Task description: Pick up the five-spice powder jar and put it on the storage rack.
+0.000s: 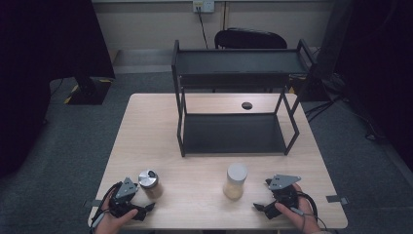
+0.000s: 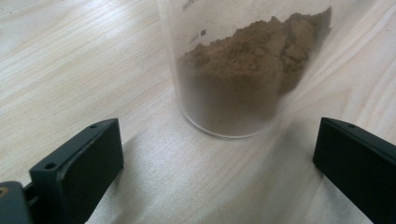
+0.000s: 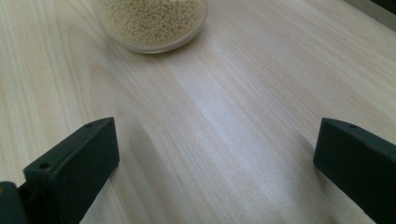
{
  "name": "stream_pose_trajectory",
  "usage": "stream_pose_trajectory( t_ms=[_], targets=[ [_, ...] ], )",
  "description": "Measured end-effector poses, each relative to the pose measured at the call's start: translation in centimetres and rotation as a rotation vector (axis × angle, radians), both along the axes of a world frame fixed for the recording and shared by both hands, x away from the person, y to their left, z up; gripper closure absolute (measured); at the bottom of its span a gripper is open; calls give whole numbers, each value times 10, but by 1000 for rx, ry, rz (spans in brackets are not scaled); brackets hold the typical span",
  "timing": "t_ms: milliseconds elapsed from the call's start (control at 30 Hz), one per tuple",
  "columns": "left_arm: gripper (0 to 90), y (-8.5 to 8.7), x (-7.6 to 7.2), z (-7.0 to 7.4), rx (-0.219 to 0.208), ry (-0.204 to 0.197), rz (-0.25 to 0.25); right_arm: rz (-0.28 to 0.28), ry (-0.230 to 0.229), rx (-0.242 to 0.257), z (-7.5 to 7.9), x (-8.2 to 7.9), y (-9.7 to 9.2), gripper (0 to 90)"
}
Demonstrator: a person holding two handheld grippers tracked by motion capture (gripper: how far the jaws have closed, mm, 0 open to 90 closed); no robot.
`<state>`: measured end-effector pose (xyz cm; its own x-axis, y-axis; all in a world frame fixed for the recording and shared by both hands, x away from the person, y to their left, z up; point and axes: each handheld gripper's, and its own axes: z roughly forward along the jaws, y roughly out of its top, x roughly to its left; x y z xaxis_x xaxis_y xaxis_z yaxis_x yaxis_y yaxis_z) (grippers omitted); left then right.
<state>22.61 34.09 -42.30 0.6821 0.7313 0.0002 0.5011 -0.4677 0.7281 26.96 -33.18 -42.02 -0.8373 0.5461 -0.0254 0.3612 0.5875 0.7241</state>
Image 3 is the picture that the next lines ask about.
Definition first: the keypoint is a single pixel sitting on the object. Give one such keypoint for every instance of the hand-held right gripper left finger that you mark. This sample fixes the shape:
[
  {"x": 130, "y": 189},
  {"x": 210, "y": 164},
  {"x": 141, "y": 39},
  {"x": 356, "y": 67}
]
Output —
[{"x": 77, "y": 168}]

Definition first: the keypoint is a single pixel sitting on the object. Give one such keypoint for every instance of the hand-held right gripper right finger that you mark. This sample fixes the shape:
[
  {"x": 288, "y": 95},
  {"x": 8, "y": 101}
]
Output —
[{"x": 358, "y": 161}]

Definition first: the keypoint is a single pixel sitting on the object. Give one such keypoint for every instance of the clear glass dish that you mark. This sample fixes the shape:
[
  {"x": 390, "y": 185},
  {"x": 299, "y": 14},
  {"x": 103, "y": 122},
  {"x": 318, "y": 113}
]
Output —
[{"x": 137, "y": 46}]

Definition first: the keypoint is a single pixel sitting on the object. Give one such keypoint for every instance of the pale yellow millet grains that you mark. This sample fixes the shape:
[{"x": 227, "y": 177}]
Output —
[{"x": 152, "y": 18}]

